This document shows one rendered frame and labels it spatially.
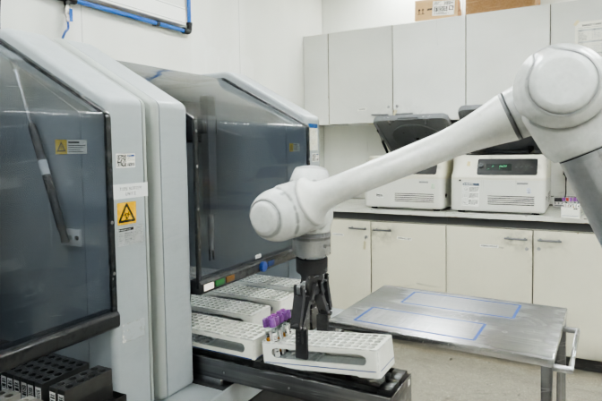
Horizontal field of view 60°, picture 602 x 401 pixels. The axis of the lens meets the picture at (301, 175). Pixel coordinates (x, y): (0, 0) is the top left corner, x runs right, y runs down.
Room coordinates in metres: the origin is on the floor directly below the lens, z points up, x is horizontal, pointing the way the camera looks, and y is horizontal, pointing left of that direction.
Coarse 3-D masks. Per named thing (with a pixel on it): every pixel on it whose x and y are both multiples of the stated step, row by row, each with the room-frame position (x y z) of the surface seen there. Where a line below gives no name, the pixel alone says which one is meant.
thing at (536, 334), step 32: (384, 288) 1.84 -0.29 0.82; (352, 320) 1.50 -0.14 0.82; (384, 320) 1.50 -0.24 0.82; (416, 320) 1.49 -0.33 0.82; (448, 320) 1.49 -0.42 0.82; (480, 320) 1.48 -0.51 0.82; (512, 320) 1.48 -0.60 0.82; (544, 320) 1.47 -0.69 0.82; (480, 352) 1.29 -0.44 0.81; (512, 352) 1.25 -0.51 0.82; (544, 352) 1.25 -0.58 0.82; (576, 352) 1.35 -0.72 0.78; (544, 384) 1.21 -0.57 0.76
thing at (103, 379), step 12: (96, 372) 1.03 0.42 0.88; (108, 372) 1.04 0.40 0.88; (72, 384) 0.98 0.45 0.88; (84, 384) 0.99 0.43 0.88; (96, 384) 1.01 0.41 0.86; (108, 384) 1.04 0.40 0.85; (60, 396) 0.96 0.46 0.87; (72, 396) 0.97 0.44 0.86; (84, 396) 0.99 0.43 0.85; (96, 396) 1.01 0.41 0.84; (108, 396) 1.04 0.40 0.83
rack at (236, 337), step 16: (192, 320) 1.39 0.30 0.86; (208, 320) 1.39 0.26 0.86; (224, 320) 1.39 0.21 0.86; (192, 336) 1.38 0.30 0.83; (208, 336) 1.31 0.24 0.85; (224, 336) 1.28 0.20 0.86; (240, 336) 1.27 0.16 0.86; (256, 336) 1.27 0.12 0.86; (224, 352) 1.28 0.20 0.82; (240, 352) 1.26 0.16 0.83; (256, 352) 1.25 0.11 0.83
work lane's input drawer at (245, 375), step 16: (208, 352) 1.30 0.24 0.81; (208, 368) 1.28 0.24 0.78; (224, 368) 1.26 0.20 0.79; (240, 368) 1.24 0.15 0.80; (256, 368) 1.22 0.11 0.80; (272, 368) 1.20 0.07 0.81; (288, 368) 1.19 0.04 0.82; (256, 384) 1.21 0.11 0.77; (272, 384) 1.19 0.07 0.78; (288, 384) 1.17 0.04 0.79; (304, 384) 1.15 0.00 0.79; (320, 384) 1.13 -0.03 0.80; (336, 384) 1.13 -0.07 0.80; (352, 384) 1.11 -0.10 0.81; (368, 384) 1.13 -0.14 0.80; (384, 384) 1.10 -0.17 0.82; (400, 384) 1.12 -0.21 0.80; (320, 400) 1.13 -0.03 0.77; (336, 400) 1.11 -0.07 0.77; (352, 400) 1.10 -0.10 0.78; (368, 400) 1.08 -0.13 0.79; (384, 400) 1.06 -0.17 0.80; (400, 400) 1.10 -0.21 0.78
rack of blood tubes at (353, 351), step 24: (288, 336) 1.25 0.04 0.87; (312, 336) 1.23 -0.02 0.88; (336, 336) 1.22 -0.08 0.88; (360, 336) 1.21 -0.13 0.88; (384, 336) 1.18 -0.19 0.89; (264, 360) 1.22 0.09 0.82; (288, 360) 1.19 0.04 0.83; (312, 360) 1.22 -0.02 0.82; (336, 360) 1.21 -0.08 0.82; (360, 360) 1.19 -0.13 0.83; (384, 360) 1.12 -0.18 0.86
